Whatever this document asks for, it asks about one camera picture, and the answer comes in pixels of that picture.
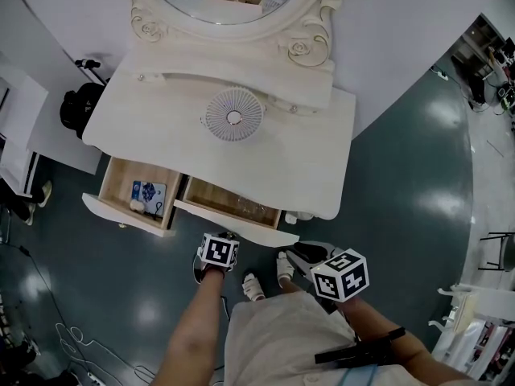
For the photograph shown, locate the white floor cable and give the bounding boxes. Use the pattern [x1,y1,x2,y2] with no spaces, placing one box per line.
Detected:
[54,322,158,382]

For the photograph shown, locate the person's white dress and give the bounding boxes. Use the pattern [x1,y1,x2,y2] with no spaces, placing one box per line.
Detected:
[223,289,484,386]

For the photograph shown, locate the wooden drawer with items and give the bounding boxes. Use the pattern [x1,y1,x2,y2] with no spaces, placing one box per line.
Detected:
[81,155,184,239]

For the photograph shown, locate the person's right white shoe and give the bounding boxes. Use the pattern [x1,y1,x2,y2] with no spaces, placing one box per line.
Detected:
[276,250,299,290]

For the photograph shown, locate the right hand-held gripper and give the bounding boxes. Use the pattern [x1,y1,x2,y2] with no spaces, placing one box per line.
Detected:
[286,240,369,315]

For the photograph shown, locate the person's right forearm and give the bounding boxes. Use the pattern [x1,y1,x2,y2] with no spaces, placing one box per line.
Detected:
[340,295,476,382]

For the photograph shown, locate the black tripod camera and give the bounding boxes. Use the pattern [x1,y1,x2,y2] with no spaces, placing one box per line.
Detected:
[74,57,110,84]

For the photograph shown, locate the person's left white shoe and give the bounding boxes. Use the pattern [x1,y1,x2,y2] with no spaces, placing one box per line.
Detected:
[242,272,266,302]

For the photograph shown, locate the white dressing table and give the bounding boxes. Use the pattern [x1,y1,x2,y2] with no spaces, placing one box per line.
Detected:
[81,48,357,248]

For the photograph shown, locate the white round fan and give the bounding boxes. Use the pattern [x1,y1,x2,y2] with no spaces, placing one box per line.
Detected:
[200,87,267,143]

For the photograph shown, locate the wooden drawer with clear plastic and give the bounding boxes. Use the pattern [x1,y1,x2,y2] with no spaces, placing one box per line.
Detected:
[172,176,301,248]

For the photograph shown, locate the black floor cable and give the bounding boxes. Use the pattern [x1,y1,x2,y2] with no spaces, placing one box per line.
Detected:
[0,242,81,337]

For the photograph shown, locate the black arm strap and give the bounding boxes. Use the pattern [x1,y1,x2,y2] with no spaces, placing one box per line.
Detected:
[314,326,406,366]

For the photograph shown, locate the person's left forearm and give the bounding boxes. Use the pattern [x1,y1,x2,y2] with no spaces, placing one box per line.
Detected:
[150,270,231,386]

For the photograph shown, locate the black cord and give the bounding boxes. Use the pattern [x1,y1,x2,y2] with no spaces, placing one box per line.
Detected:
[144,201,165,220]

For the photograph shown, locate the black frame chair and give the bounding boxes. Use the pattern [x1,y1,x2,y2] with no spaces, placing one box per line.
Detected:
[478,231,515,273]

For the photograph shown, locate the oval mirror with ornate frame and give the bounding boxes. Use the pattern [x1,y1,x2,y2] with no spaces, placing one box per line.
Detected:
[113,0,351,70]

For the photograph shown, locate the white cabinet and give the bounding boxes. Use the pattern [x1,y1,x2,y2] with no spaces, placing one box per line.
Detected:
[0,72,50,199]

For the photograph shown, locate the person's white shoe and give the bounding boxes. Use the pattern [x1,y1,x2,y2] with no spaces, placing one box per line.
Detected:
[276,250,299,290]
[242,272,266,302]

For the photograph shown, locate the blue patterned case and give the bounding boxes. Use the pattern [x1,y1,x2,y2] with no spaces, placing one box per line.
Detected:
[131,180,167,218]

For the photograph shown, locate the clear plastic item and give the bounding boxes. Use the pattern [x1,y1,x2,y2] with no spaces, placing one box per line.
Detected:
[235,195,269,220]

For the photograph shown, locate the black bag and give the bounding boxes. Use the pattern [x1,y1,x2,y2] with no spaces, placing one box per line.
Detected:
[59,81,108,140]

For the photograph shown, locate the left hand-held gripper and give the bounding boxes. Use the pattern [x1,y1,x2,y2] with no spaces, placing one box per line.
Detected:
[192,231,241,285]

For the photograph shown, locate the white ornate furniture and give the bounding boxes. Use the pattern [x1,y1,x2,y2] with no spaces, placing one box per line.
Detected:
[428,283,515,377]

